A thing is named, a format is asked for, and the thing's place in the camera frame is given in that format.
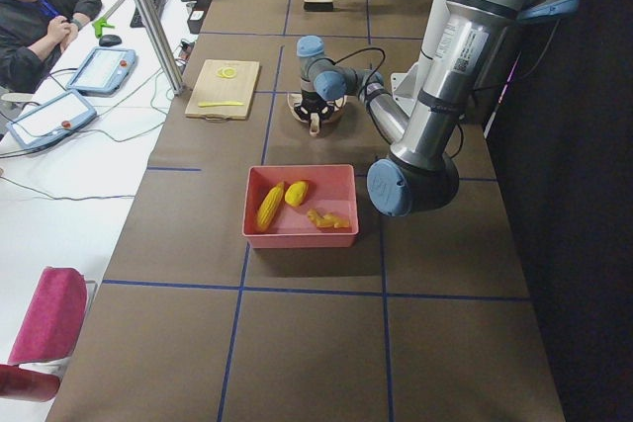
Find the far blue teach pendant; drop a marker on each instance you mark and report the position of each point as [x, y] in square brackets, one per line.
[103, 71]

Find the beige hand brush black bristles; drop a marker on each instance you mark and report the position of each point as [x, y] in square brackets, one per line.
[319, 5]

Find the near blue teach pendant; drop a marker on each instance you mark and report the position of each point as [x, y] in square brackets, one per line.
[52, 121]

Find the yellow plastic toy knife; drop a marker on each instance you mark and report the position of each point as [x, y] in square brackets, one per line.
[211, 104]

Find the tan toy ginger root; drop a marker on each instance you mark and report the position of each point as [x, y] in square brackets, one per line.
[327, 220]

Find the white camera mounting pole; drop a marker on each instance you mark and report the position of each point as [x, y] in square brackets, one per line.
[408, 84]

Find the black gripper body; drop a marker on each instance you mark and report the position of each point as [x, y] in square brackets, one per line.
[311, 100]

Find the wooden cutting board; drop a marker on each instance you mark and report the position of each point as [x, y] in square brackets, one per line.
[210, 87]

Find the aluminium frame post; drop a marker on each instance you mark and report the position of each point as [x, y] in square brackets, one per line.
[160, 45]

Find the blue teach pendant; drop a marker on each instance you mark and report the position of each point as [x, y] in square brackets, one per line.
[52, 121]
[103, 71]

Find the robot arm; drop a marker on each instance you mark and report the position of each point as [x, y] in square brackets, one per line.
[460, 44]

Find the pink cushioned chair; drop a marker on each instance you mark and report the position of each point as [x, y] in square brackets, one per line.
[48, 334]

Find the seated person in dark jacket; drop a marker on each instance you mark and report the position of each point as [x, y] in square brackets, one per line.
[35, 34]

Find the green plastic clamp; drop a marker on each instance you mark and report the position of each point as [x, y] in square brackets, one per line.
[100, 25]

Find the yellow toy potato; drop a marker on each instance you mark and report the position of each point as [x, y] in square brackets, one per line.
[296, 193]

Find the black computer mouse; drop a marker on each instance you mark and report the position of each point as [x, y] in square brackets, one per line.
[109, 40]

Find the beige plastic dustpan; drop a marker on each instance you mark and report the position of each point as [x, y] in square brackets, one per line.
[315, 130]

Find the yellow toy corn cob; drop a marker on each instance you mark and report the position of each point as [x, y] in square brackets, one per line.
[269, 206]

